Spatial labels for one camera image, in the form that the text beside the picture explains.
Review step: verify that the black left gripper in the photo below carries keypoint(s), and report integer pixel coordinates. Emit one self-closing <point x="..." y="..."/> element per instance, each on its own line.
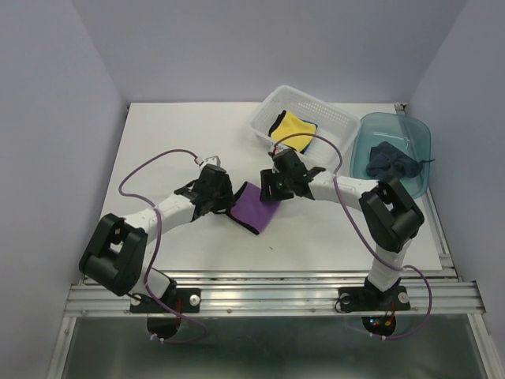
<point x="227" y="198"/>

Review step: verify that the dark grey towel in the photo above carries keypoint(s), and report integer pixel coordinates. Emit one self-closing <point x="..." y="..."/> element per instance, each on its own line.
<point x="386" y="160"/>

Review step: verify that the blue and grey towel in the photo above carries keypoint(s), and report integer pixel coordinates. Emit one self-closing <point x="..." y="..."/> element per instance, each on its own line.
<point x="309" y="129"/>

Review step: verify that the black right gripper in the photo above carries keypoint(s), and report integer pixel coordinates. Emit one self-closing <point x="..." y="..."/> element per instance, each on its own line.
<point x="267" y="177"/>

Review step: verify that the teal translucent plastic bin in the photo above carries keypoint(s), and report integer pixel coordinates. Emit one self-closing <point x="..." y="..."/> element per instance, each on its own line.
<point x="393" y="145"/>

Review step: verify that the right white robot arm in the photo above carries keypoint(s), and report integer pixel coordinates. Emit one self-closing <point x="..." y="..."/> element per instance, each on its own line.
<point x="384" y="215"/>

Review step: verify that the yellow and grey towel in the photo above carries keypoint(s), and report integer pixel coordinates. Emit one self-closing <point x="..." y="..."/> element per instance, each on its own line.
<point x="285" y="125"/>

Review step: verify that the aluminium mounting rail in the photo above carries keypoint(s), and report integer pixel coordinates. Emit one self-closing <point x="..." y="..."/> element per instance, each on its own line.
<point x="282" y="294"/>

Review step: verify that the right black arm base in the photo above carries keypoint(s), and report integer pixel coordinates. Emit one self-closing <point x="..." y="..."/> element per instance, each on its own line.
<point x="378" y="308"/>

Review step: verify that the white perforated plastic basket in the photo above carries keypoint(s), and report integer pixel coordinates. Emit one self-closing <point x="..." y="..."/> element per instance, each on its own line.
<point x="332" y="123"/>

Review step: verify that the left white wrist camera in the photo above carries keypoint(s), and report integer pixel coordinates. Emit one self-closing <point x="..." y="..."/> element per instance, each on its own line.
<point x="213" y="160"/>

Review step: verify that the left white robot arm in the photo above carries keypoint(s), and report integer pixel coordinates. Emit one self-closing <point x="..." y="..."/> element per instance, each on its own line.
<point x="114" y="256"/>

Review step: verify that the purple and grey towel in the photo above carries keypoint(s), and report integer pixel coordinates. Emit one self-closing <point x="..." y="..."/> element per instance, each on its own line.
<point x="249" y="211"/>

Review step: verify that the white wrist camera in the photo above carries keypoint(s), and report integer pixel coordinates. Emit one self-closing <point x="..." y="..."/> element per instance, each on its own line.
<point x="278" y="149"/>
<point x="213" y="160"/>

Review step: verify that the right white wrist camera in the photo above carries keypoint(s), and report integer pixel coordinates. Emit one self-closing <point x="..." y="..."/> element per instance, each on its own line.
<point x="278" y="149"/>

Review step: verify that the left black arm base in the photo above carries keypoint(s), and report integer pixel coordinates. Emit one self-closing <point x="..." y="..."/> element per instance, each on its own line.
<point x="168" y="314"/>

